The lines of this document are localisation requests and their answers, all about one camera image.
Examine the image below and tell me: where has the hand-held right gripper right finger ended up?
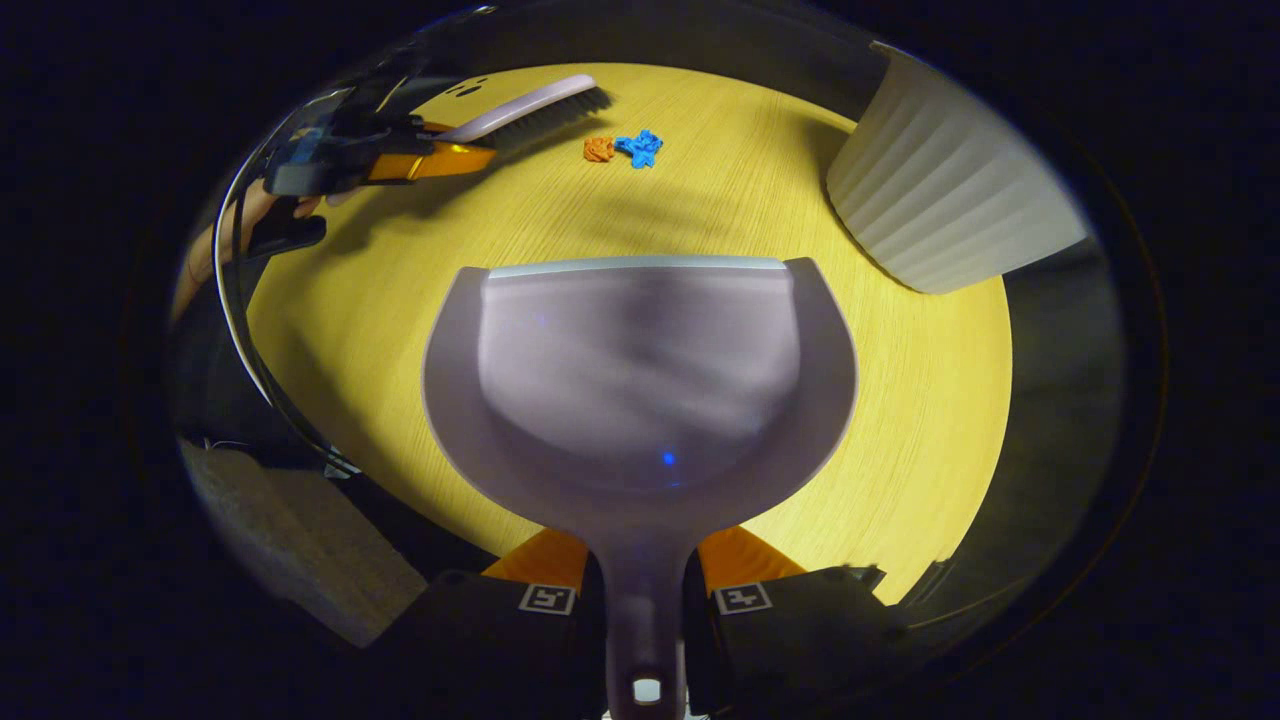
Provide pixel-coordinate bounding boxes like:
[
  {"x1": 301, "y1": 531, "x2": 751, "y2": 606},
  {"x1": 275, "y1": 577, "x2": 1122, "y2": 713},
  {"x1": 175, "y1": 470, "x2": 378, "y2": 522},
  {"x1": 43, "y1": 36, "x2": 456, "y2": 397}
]
[{"x1": 683, "y1": 525, "x2": 901, "y2": 720}]

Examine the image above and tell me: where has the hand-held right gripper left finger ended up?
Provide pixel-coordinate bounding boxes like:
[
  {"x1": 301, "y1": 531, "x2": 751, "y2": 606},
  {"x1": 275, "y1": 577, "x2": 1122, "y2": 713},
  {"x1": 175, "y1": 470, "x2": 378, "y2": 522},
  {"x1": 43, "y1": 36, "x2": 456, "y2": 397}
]
[{"x1": 370, "y1": 527, "x2": 608, "y2": 720}]

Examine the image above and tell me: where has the blue paper scrap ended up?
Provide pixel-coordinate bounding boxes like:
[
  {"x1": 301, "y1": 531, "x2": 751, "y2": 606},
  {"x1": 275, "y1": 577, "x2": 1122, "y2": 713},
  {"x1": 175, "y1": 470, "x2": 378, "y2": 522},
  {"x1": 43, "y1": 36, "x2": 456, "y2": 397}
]
[{"x1": 613, "y1": 129, "x2": 664, "y2": 170}]

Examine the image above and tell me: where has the white ribbed garbage bin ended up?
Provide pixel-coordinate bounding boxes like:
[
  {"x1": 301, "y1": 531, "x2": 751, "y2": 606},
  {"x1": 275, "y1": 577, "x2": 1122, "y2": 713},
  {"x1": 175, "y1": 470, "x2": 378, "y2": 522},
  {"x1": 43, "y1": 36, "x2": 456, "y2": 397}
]
[{"x1": 826, "y1": 42, "x2": 1089, "y2": 295}]

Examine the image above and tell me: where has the yellow wooden desktop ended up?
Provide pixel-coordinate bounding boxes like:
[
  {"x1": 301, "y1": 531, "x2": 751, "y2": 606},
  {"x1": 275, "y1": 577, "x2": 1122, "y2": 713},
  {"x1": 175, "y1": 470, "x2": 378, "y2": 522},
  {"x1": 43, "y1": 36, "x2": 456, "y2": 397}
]
[{"x1": 245, "y1": 62, "x2": 1013, "y2": 606}]

